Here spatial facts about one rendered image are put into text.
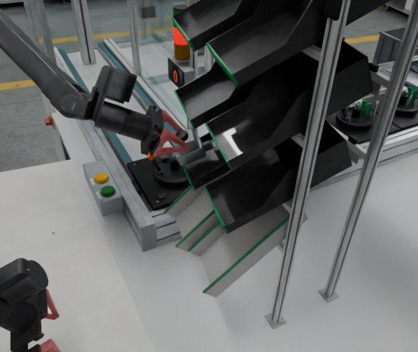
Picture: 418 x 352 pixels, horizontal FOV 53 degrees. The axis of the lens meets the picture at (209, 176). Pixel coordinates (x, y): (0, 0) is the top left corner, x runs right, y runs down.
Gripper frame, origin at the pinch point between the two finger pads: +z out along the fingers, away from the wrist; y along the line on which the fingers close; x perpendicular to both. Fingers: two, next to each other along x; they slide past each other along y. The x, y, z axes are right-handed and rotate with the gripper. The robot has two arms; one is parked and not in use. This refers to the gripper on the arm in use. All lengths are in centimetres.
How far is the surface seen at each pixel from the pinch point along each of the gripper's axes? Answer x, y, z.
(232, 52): -26.7, -9.6, -5.1
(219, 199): 2.7, -13.0, 8.4
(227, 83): -15.3, 3.3, 3.2
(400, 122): -8, 44, 93
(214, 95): -12.7, 1.1, 1.2
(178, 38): -2.7, 46.6, 2.2
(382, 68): -11, 93, 111
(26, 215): 60, 21, -24
